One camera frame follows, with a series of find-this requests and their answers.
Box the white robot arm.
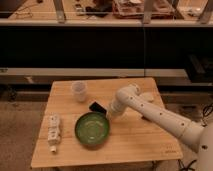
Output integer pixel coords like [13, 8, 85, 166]
[107, 84, 213, 171]

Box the clear plastic cup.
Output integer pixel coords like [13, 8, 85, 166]
[71, 81, 87, 102]

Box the white sponge block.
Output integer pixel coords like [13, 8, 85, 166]
[143, 93, 154, 102]

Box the black eraser block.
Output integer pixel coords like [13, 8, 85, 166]
[89, 102, 107, 114]

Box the green bowl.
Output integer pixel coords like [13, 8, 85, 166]
[75, 112, 110, 147]

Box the wooden table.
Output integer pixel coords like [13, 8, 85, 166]
[31, 78, 182, 168]

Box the white tube with cap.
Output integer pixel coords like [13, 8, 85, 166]
[47, 115, 61, 153]

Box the black cable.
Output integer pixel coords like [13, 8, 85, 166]
[178, 103, 213, 171]

